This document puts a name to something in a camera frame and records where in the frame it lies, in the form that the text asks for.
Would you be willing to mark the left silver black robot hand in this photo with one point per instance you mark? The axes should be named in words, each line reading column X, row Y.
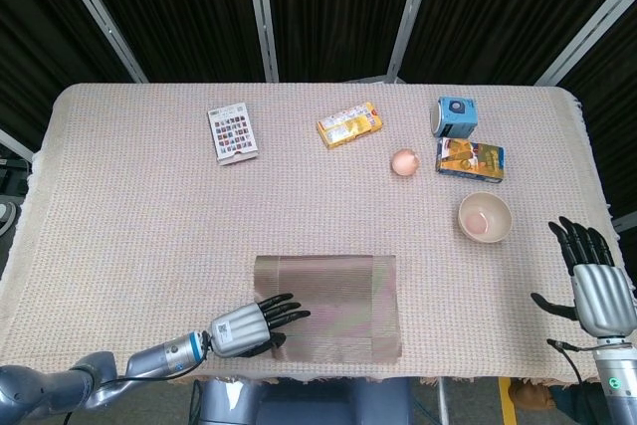
column 236, row 330

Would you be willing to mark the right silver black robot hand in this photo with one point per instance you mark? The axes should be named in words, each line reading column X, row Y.
column 601, row 298

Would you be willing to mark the brown woven placemat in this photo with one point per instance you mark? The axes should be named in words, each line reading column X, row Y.
column 343, row 300

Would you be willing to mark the light brown bowl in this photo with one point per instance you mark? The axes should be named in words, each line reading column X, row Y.
column 490, row 231

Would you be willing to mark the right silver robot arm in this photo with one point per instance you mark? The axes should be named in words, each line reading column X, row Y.
column 617, row 380

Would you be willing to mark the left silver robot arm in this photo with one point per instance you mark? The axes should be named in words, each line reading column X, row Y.
column 164, row 358

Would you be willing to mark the blue grey robot torso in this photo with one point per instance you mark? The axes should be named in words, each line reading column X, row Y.
column 323, row 405

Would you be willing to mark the brown rounded object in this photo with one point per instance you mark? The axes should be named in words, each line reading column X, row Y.
column 532, row 395

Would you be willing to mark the beige woven tablecloth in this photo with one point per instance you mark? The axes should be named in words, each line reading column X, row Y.
column 149, row 221

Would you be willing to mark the metal table leg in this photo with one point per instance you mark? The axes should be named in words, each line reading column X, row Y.
column 442, row 402

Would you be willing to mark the blue and yellow carton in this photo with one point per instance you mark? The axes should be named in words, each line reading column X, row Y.
column 470, row 158

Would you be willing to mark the white box with coloured squares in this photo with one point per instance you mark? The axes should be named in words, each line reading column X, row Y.
column 231, row 134

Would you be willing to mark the blue cube box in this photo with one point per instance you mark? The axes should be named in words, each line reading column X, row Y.
column 458, row 116

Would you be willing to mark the yellow cardboard box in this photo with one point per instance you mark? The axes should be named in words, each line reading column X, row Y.
column 348, row 124

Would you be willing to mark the peach coloured egg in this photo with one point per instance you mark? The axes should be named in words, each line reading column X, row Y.
column 405, row 162

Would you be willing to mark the dark equipment with grey wheel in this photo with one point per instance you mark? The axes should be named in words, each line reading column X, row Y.
column 7, row 216

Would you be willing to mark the black pleated curtain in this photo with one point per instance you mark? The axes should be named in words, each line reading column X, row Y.
column 199, row 7

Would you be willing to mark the grey metal frame post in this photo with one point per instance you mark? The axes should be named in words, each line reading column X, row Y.
column 261, row 17
column 587, row 22
column 99, row 17
column 15, row 144
column 410, row 17
column 626, row 221

